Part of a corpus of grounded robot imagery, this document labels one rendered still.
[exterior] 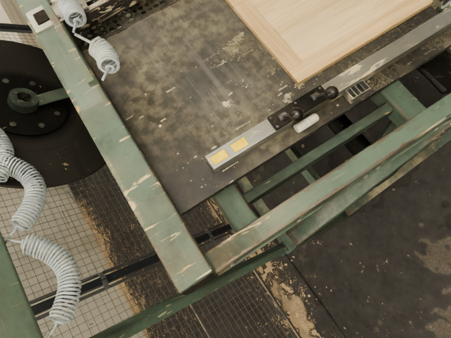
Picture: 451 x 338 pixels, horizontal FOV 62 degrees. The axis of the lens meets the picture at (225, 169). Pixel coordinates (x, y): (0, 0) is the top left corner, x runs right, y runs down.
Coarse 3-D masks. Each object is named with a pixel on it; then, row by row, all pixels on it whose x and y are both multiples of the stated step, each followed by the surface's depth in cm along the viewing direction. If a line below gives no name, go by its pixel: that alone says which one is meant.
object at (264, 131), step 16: (448, 16) 122; (416, 32) 120; (432, 32) 120; (384, 48) 119; (400, 48) 118; (416, 48) 122; (368, 64) 117; (384, 64) 117; (336, 80) 116; (352, 80) 115; (256, 128) 112; (272, 128) 111; (288, 128) 115; (256, 144) 111; (208, 160) 109; (224, 160) 109
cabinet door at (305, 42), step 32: (256, 0) 132; (288, 0) 131; (320, 0) 130; (352, 0) 129; (384, 0) 128; (416, 0) 127; (256, 32) 127; (288, 32) 126; (320, 32) 125; (352, 32) 124; (384, 32) 125; (288, 64) 121; (320, 64) 121
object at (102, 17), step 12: (84, 0) 125; (96, 0) 130; (108, 0) 129; (120, 0) 132; (132, 0) 135; (36, 12) 125; (96, 12) 130; (108, 12) 133; (120, 12) 136; (36, 24) 123; (48, 24) 122; (96, 24) 134
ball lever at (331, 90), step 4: (328, 88) 102; (332, 88) 101; (336, 88) 102; (316, 92) 113; (328, 92) 102; (332, 92) 101; (336, 92) 101; (312, 96) 112; (316, 96) 111; (320, 96) 109; (324, 96) 107; (328, 96) 102; (332, 96) 102; (336, 96) 102
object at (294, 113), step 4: (296, 108) 100; (284, 112) 111; (292, 112) 100; (296, 112) 100; (300, 112) 100; (280, 116) 110; (284, 116) 109; (288, 116) 106; (292, 116) 100; (296, 116) 100; (300, 116) 100; (296, 120) 101
